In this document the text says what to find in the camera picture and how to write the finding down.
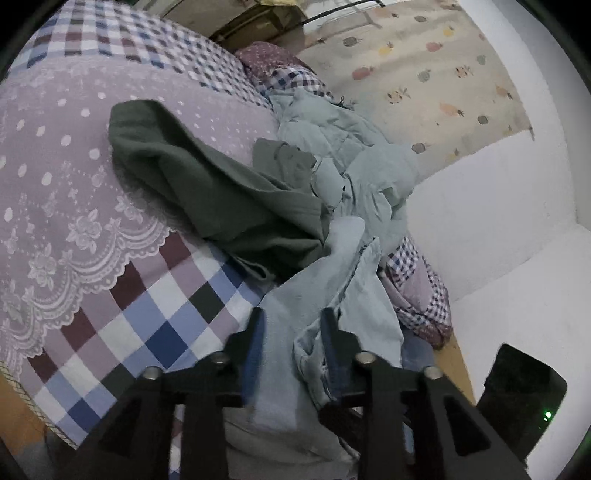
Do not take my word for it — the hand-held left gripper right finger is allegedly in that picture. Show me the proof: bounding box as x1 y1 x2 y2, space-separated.
318 307 532 480

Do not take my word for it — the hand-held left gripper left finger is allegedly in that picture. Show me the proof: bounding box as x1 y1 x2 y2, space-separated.
60 306 267 480

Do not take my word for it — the pale blue garment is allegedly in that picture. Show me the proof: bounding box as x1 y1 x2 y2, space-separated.
252 87 422 464

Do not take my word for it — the black clothes rack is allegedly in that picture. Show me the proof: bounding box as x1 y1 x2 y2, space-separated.
300 0 386 28

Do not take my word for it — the blue plush pillow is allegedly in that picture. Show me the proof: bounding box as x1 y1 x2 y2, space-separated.
401 339 437 372

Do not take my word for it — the dark green garment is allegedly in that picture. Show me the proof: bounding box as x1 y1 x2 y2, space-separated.
108 99 333 282

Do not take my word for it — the checkered bed sheet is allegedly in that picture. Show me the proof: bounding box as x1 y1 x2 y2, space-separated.
0 0 289 450

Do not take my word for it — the checkered dotted duvet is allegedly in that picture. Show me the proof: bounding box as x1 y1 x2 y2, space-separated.
235 41 454 349

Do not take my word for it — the pineapple print curtain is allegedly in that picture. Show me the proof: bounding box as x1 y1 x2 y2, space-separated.
294 0 535 178

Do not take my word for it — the wooden cabinet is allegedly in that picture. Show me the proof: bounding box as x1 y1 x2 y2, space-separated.
164 0 308 44

